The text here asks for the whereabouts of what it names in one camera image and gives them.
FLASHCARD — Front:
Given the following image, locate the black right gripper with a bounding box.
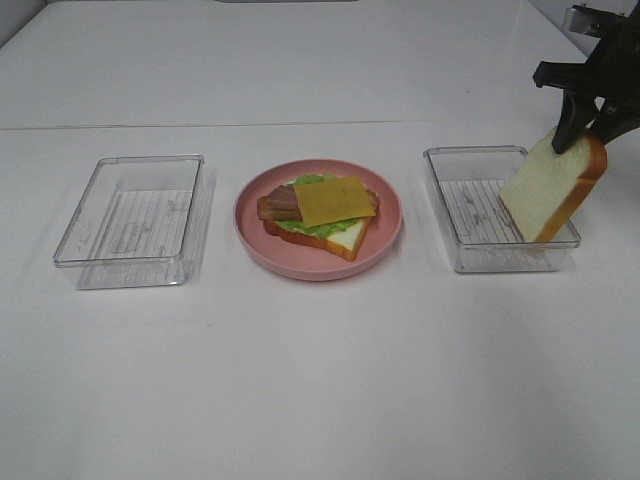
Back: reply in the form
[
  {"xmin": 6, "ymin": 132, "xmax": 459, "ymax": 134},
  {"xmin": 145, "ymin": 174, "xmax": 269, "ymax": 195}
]
[{"xmin": 533, "ymin": 5, "xmax": 640, "ymax": 154}]

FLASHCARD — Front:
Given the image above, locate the thick bread slice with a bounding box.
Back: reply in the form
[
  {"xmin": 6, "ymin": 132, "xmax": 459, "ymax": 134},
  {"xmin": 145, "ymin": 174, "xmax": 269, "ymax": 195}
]
[{"xmin": 499, "ymin": 130, "xmax": 608, "ymax": 242}]

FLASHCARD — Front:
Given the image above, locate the red bacon strip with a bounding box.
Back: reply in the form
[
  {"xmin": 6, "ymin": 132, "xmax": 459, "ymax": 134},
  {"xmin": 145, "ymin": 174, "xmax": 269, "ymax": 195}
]
[{"xmin": 269, "ymin": 183, "xmax": 382, "ymax": 215}]

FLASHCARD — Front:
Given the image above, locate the white bread slice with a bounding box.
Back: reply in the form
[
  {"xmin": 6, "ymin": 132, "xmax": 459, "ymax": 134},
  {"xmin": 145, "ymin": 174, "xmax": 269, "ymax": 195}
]
[{"xmin": 262, "ymin": 217, "xmax": 371, "ymax": 261}]

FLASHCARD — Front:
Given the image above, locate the yellow cheese slice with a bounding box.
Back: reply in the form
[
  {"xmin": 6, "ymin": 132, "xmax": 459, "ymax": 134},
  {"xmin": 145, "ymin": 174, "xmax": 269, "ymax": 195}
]
[{"xmin": 293, "ymin": 176, "xmax": 376, "ymax": 227}]

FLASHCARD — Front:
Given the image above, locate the green lettuce leaf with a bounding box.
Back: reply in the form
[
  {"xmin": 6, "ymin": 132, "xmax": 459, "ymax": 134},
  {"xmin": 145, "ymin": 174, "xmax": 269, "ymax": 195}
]
[{"xmin": 275, "ymin": 173, "xmax": 362, "ymax": 238}]

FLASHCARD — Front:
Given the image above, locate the brown bacon strip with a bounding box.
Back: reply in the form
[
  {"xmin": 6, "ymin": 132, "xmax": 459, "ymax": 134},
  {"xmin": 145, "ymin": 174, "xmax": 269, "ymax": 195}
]
[{"xmin": 257, "ymin": 196, "xmax": 302, "ymax": 221}]

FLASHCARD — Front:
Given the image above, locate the right clear plastic tray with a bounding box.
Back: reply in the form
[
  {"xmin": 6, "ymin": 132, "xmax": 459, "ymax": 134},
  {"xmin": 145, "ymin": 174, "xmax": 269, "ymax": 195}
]
[{"xmin": 423, "ymin": 145, "xmax": 581, "ymax": 274}]

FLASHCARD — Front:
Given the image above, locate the clear plastic tray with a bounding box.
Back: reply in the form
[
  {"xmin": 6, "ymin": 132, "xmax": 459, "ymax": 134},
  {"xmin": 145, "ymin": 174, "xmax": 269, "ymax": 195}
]
[
  {"xmin": 423, "ymin": 145, "xmax": 581, "ymax": 274},
  {"xmin": 53, "ymin": 154, "xmax": 216, "ymax": 290}
]

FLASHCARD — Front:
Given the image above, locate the pink round plate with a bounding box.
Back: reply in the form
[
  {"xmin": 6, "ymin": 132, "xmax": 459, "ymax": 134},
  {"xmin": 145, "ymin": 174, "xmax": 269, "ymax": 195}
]
[{"xmin": 234, "ymin": 159, "xmax": 403, "ymax": 281}]

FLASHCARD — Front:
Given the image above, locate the left clear plastic tray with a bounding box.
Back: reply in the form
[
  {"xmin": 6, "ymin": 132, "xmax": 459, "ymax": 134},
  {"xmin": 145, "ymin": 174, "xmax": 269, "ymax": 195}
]
[{"xmin": 53, "ymin": 154, "xmax": 216, "ymax": 290}]

